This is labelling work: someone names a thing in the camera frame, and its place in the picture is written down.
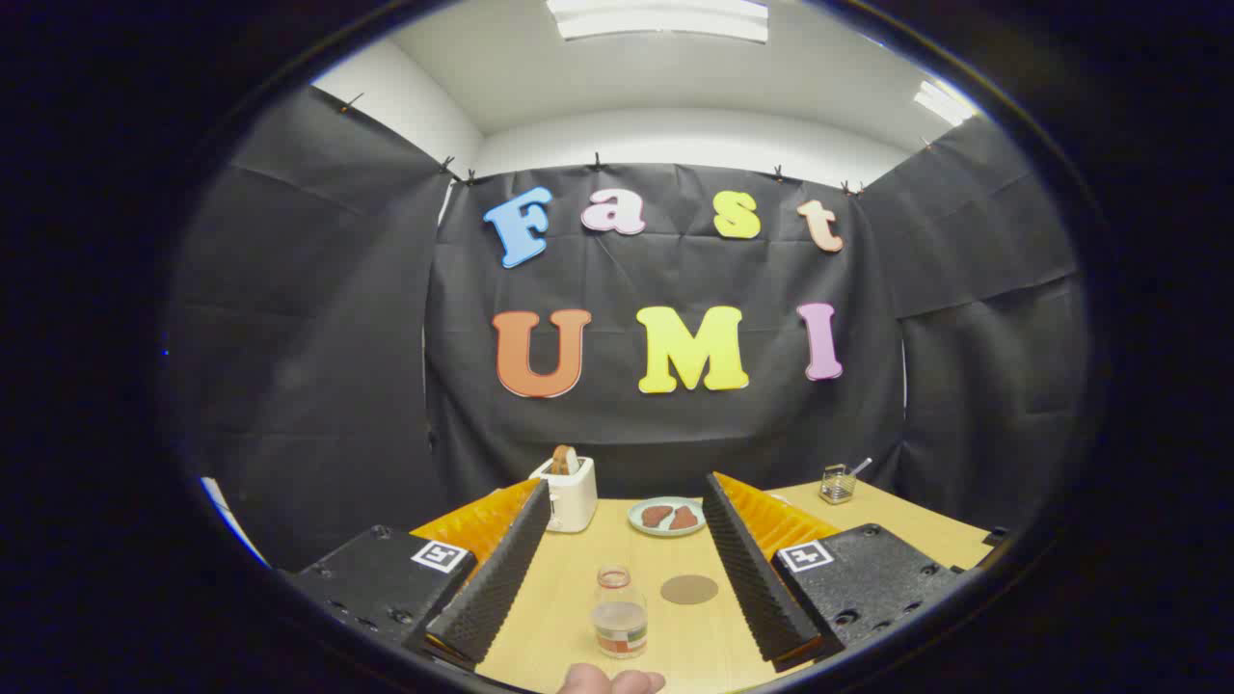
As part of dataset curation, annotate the round brown coaster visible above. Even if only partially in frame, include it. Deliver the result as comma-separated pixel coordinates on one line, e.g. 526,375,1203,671
660,574,719,606

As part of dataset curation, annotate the wooden table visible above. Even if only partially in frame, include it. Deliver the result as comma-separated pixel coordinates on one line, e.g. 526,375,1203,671
475,479,994,694

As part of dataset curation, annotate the ceiling light panel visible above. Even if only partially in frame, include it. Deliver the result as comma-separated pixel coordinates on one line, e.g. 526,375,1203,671
913,79,977,128
546,0,770,44

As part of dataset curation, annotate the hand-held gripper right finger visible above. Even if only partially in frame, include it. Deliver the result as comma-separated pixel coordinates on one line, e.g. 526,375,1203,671
702,471,965,673

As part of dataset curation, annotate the clear juice bottle red label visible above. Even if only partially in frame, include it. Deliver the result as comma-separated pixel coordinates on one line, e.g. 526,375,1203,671
591,565,649,659

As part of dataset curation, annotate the pale green plate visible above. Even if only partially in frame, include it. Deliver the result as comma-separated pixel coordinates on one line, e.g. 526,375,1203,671
628,496,708,538

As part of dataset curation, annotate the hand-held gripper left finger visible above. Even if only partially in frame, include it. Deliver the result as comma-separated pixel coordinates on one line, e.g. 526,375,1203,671
289,479,552,668

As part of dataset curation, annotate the white toaster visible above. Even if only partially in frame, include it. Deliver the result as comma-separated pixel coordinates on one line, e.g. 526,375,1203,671
528,455,599,534

